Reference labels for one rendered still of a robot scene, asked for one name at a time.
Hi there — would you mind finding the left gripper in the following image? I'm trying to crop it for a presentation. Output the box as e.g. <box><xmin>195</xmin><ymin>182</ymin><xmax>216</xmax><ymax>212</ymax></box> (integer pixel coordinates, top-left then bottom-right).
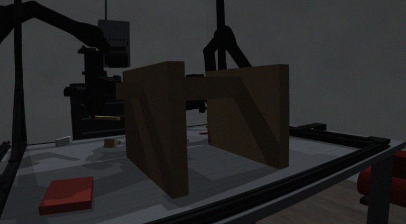
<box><xmin>186</xmin><ymin>100</ymin><xmax>192</xmax><ymax>110</ymax></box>

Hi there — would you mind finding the dark brown wooden rail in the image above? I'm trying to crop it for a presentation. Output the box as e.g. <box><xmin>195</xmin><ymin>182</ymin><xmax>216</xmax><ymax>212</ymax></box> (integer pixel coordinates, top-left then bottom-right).
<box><xmin>116</xmin><ymin>77</ymin><xmax>239</xmax><ymax>101</ymax></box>

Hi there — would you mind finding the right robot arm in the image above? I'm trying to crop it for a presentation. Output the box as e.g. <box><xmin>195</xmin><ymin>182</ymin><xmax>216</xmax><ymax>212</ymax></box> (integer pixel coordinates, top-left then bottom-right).
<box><xmin>0</xmin><ymin>1</ymin><xmax>128</xmax><ymax>91</ymax></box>

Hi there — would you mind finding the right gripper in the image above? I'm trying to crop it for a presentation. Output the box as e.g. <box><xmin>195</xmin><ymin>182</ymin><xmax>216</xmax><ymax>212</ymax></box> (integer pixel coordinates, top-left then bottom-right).
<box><xmin>63</xmin><ymin>67</ymin><xmax>116</xmax><ymax>119</ymax></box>

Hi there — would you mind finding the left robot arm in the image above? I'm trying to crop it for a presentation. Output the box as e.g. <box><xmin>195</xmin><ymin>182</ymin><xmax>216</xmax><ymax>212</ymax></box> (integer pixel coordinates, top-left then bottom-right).
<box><xmin>186</xmin><ymin>25</ymin><xmax>252</xmax><ymax>113</ymax></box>

